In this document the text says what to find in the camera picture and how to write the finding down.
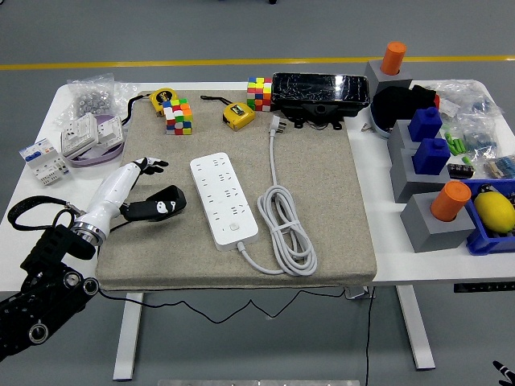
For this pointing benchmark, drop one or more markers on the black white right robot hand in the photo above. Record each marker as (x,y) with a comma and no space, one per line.
(507,376)

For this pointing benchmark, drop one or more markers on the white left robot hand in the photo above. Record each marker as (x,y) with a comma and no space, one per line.
(112,193)

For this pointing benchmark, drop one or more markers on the black plug adapter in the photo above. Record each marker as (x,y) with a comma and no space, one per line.
(178,194)

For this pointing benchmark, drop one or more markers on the white power strip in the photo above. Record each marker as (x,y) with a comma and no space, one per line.
(217,193)

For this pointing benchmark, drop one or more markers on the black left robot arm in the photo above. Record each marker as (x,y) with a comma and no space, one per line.
(44,281)

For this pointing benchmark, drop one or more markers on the purple ribbon roll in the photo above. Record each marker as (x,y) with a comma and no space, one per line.
(96,160)

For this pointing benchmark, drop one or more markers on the white blue circuit breaker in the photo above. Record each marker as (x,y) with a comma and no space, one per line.
(42,158)

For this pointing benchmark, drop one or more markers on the black table control panel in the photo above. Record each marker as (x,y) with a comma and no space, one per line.
(483,287)

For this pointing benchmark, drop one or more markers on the clear bag of metal nuts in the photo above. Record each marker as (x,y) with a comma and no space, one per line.
(90,100)

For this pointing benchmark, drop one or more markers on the white-framed puzzle cube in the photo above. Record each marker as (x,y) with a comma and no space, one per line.
(177,116)

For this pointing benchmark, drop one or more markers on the white table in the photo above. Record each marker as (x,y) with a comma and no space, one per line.
(416,329)

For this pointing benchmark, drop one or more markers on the yellow tape measure black label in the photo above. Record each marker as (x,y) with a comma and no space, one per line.
(161,97)

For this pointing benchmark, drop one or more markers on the blue plastic bin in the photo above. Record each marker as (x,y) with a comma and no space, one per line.
(483,241)

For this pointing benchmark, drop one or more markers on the yellow tape measure white label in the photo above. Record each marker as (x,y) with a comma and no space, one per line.
(238,116)

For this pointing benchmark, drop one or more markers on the grey block with round hole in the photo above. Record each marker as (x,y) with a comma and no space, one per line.
(430,235)
(376,78)

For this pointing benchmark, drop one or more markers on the yellow lemon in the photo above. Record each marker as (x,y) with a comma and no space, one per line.
(495,211)

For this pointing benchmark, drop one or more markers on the stickerless puzzle cube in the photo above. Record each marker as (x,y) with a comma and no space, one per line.
(259,94)

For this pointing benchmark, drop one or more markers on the orange cylinder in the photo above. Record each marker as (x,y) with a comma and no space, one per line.
(393,58)
(450,199)

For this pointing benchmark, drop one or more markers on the small black white object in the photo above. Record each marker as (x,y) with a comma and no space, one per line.
(486,189)

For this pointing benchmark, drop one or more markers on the clear bag of clips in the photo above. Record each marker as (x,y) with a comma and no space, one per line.
(501,167)

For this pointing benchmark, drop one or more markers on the grey-brown mat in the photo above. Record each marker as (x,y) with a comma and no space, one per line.
(322,201)

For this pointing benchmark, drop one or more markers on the black terminal block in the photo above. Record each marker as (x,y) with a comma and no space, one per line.
(460,171)

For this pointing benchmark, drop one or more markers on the grey block with square hole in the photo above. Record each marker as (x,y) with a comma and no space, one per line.
(398,138)
(406,181)

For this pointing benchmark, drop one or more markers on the blue stepped block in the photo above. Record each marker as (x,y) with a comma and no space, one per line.
(424,124)
(430,158)

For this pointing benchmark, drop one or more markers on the green plastic pegs pile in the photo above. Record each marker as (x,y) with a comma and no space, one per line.
(454,145)

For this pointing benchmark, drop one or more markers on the clear bag of blue parts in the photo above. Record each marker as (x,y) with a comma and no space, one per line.
(480,140)

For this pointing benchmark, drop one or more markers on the small metal screw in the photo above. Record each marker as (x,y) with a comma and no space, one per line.
(365,128)

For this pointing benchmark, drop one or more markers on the white blue bowl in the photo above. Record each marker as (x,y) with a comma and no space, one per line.
(378,128)

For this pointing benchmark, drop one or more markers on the clear bag of small parts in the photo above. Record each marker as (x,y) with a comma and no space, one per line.
(462,98)

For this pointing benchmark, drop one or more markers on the black cloth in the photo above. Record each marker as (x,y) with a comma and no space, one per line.
(396,104)

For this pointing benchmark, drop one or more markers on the white wall socket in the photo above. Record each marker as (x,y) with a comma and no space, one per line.
(78,134)
(109,130)

